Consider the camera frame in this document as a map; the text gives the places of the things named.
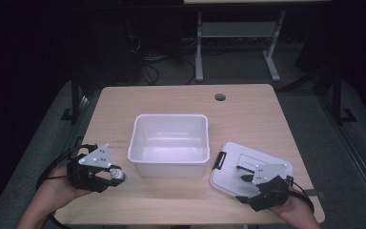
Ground small white bottle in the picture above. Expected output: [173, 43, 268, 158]
[109, 167, 127, 186]

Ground grey metal rail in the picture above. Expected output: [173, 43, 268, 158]
[318, 94, 366, 221]
[19, 91, 102, 229]

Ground black floor cables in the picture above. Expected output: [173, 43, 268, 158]
[128, 33, 198, 86]

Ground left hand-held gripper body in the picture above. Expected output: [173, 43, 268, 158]
[67, 143, 115, 194]

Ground black metal stand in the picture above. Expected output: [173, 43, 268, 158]
[329, 67, 358, 126]
[59, 67, 84, 124]

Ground grey metal desk frame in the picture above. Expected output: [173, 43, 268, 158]
[183, 0, 333, 83]

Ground person's right hand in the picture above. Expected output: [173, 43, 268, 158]
[269, 188, 320, 224]

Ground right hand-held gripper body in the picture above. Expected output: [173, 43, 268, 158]
[249, 162, 290, 213]

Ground right hand-held gripper black cable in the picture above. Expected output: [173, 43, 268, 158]
[285, 175, 315, 215]

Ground white box lid black handle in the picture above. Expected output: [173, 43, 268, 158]
[209, 140, 295, 200]

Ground person's left hand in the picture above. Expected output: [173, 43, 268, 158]
[36, 166, 92, 210]

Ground grey tape strip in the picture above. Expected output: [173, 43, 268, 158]
[304, 188, 327, 198]

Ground white plastic storage box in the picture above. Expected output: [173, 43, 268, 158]
[127, 113, 212, 178]

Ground left hand-held gripper black cable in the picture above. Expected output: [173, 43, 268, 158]
[35, 143, 98, 229]

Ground hand-held gripper black cable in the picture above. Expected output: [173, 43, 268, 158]
[285, 175, 315, 215]
[35, 143, 98, 229]

